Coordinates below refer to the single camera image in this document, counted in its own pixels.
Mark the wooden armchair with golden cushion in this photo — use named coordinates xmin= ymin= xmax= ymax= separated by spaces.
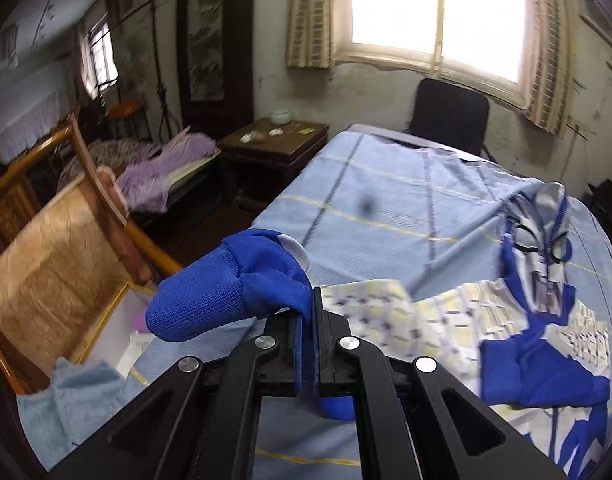
xmin=0 ymin=112 xmax=184 ymax=396

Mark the white box with yellow edge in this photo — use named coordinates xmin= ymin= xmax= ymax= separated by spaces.
xmin=81 ymin=282 xmax=159 ymax=376

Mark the large bright window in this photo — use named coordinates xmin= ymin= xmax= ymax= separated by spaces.
xmin=336 ymin=0 xmax=536 ymax=106

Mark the small barred window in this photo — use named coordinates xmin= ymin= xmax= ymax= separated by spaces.
xmin=78 ymin=15 xmax=119 ymax=98

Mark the beige checked curtain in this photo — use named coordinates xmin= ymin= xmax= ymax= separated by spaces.
xmin=523 ymin=0 xmax=581 ymax=138
xmin=286 ymin=0 xmax=354 ymax=70

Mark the dark metal coat stand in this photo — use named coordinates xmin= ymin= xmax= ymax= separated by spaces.
xmin=146 ymin=0 xmax=181 ymax=143

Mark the dark framed landscape painting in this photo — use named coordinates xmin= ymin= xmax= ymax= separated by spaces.
xmin=176 ymin=0 xmax=257 ymax=136

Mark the round wooden side table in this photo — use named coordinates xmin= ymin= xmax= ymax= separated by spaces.
xmin=103 ymin=99 xmax=152 ymax=143

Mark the blue white printed jacket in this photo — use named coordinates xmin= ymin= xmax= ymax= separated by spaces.
xmin=145 ymin=180 xmax=612 ymax=480

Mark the light blue checked bed sheet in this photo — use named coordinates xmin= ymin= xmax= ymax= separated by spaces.
xmin=16 ymin=127 xmax=612 ymax=480

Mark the dark wooden nightstand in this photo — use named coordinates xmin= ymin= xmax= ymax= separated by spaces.
xmin=217 ymin=117 xmax=331 ymax=211

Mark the black office chair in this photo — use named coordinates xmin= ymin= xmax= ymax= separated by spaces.
xmin=408 ymin=78 xmax=491 ymax=161

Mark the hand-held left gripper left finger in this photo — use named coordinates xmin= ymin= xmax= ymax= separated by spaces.
xmin=46 ymin=287 xmax=317 ymax=480

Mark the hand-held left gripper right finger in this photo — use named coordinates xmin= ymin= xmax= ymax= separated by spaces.
xmin=317 ymin=287 xmax=569 ymax=480

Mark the purple fluffy blanket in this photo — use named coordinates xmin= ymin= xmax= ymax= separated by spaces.
xmin=61 ymin=130 xmax=221 ymax=213

